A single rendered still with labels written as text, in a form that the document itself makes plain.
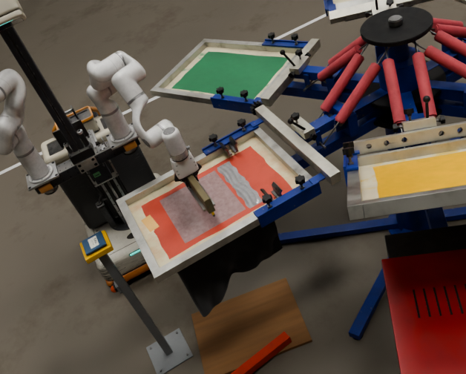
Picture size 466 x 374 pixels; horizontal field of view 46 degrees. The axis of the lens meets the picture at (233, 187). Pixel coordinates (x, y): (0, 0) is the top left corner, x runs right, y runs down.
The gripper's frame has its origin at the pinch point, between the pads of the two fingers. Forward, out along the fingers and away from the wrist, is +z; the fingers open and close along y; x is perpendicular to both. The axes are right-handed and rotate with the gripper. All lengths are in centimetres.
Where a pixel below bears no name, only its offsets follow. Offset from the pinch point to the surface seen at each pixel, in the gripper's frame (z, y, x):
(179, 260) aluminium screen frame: 10.2, 21.3, 28.3
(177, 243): 13.8, 18.3, 14.9
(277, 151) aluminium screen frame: 10.3, -42.2, -1.9
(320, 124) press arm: 5, -65, 2
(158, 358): 109, 57, -10
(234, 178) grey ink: 13.5, -19.0, -3.8
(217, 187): 13.9, -10.4, -4.4
